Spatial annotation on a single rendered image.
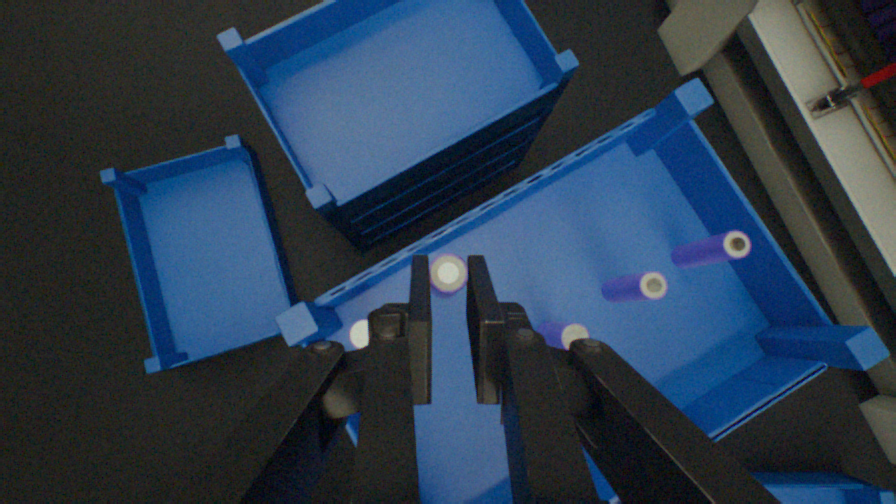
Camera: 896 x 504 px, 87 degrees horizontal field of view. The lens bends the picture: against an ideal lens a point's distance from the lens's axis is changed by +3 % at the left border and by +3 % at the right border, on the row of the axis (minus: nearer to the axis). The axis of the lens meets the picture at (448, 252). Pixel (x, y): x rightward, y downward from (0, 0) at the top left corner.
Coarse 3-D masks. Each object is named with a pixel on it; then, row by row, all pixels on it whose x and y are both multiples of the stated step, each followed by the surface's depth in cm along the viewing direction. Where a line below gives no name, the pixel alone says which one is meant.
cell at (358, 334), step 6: (354, 324) 28; (360, 324) 28; (366, 324) 28; (354, 330) 28; (360, 330) 28; (366, 330) 28; (354, 336) 27; (360, 336) 27; (366, 336) 28; (354, 342) 27; (360, 342) 27; (366, 342) 27
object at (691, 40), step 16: (688, 0) 74; (704, 0) 71; (720, 0) 68; (736, 0) 66; (752, 0) 63; (672, 16) 78; (688, 16) 75; (704, 16) 72; (720, 16) 69; (736, 16) 67; (672, 32) 79; (688, 32) 76; (704, 32) 73; (720, 32) 70; (736, 32) 71; (672, 48) 81; (688, 48) 77; (704, 48) 74; (720, 48) 76; (688, 64) 79; (704, 64) 81
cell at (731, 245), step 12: (708, 240) 31; (720, 240) 30; (732, 240) 29; (744, 240) 29; (672, 252) 35; (684, 252) 34; (696, 252) 32; (708, 252) 31; (720, 252) 30; (732, 252) 29; (744, 252) 29; (684, 264) 34; (696, 264) 33
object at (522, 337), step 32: (512, 352) 13; (544, 352) 13; (512, 384) 12; (544, 384) 12; (512, 416) 11; (544, 416) 10; (512, 448) 11; (544, 448) 9; (576, 448) 9; (512, 480) 11; (544, 480) 9; (576, 480) 9
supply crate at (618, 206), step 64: (640, 128) 34; (512, 192) 31; (576, 192) 36; (640, 192) 36; (704, 192) 34; (512, 256) 35; (576, 256) 35; (640, 256) 35; (768, 256) 32; (320, 320) 28; (448, 320) 34; (576, 320) 35; (640, 320) 35; (704, 320) 35; (768, 320) 35; (448, 384) 34; (704, 384) 34; (768, 384) 31; (448, 448) 33
